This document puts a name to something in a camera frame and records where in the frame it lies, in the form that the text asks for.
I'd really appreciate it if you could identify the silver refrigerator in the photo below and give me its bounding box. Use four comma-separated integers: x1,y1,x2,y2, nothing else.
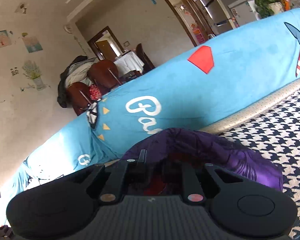
196,0,236,35

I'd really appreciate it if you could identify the red patterned cloth on chair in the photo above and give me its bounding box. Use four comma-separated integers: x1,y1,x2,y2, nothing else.
89,85,102,101

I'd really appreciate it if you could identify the purple floral garment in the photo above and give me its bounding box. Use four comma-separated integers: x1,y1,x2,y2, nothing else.
121,128,283,192

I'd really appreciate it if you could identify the blue cartoon print sofa cover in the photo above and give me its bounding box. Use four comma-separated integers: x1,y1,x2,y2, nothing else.
0,8,300,227

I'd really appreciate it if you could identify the dark jacket on chair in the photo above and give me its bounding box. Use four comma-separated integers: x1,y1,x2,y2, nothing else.
57,55,97,108

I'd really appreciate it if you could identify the brown wooden chair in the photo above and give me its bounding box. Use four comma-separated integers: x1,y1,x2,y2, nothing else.
87,60,122,95
66,82,92,116

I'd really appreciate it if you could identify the white cloth dining table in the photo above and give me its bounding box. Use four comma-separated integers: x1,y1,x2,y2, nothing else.
114,51,145,77

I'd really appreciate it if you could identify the houndstooth seat cushion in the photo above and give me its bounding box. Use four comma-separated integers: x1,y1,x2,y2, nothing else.
216,81,300,240

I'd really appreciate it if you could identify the white chest freezer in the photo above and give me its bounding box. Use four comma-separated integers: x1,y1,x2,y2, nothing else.
228,0,261,26

